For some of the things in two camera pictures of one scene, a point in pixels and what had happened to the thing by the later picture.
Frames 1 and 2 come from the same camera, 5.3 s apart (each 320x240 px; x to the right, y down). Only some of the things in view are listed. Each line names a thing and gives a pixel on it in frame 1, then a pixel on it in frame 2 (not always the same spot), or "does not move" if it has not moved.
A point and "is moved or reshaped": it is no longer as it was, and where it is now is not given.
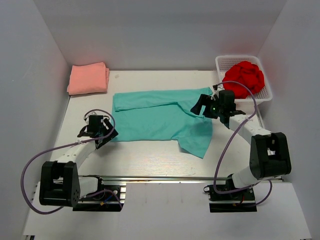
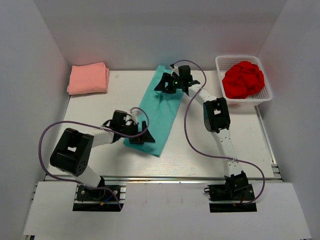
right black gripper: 207,107 → 169,83
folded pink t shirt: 88,78 does not move
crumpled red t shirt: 246,73 does not move
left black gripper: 101,136 → 139,132
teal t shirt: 164,115 is moved or reshaped
